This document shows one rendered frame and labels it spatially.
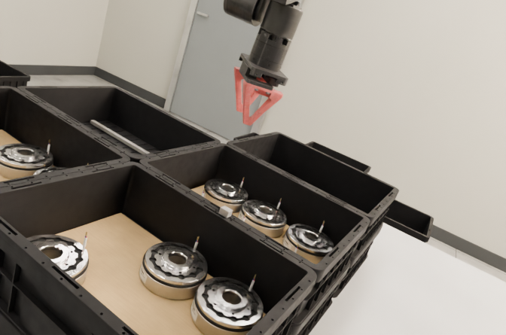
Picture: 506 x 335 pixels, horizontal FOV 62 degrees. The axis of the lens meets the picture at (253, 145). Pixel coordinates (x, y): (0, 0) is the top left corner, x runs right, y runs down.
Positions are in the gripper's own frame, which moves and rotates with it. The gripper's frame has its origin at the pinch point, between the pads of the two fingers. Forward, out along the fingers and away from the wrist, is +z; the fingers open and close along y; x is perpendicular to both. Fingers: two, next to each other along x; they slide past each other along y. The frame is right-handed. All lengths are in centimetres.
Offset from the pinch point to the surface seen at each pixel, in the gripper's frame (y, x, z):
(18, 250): 24.6, -27.4, 16.3
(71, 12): -395, -80, 66
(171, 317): 23.5, -6.7, 24.8
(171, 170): -11.3, -6.9, 19.8
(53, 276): 29.1, -22.9, 15.3
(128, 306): 22.1, -12.7, 25.1
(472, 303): -3, 82, 34
